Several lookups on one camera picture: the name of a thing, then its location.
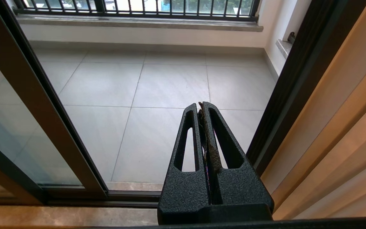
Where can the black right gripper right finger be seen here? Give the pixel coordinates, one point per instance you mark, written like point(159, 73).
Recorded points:
point(243, 187)

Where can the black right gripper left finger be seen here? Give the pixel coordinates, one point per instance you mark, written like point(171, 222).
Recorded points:
point(186, 187)

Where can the sliding glass door brown frame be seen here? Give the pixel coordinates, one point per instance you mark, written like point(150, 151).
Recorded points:
point(27, 95)

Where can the dark sliding door floor track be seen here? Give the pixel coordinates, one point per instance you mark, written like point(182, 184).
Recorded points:
point(122, 198)

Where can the dark brown door jamb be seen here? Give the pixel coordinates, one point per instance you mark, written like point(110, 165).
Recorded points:
point(297, 79)

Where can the grey stone window sill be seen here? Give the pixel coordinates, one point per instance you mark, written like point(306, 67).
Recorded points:
point(138, 23)
point(283, 46)

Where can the dark window frame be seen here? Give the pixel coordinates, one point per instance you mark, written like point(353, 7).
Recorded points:
point(99, 4)

